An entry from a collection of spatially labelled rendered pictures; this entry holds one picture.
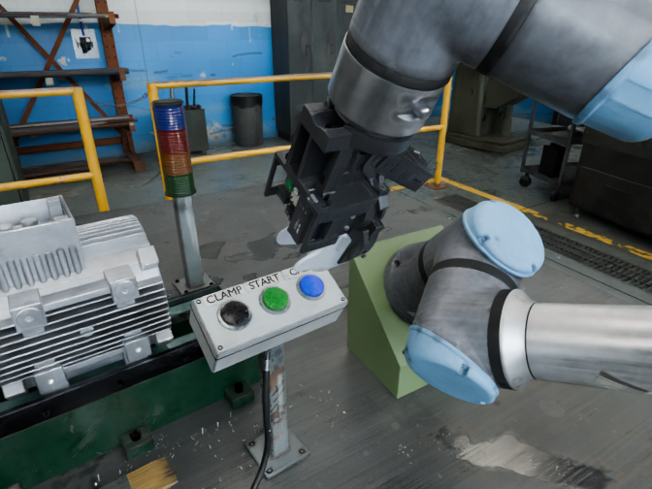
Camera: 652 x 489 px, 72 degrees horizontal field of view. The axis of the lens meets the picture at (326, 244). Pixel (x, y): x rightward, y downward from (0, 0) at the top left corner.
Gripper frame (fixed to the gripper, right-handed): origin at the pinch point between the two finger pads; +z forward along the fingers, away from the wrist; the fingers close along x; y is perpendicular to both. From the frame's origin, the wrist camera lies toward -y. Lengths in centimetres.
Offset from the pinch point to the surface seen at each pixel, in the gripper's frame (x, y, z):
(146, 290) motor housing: -11.3, 15.0, 15.3
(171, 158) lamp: -46, -1, 28
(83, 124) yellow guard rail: -204, -13, 150
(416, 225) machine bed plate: -28, -71, 53
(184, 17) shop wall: -460, -172, 231
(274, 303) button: 0.7, 5.0, 5.4
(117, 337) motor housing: -8.7, 19.5, 20.0
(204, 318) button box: -0.7, 12.5, 6.2
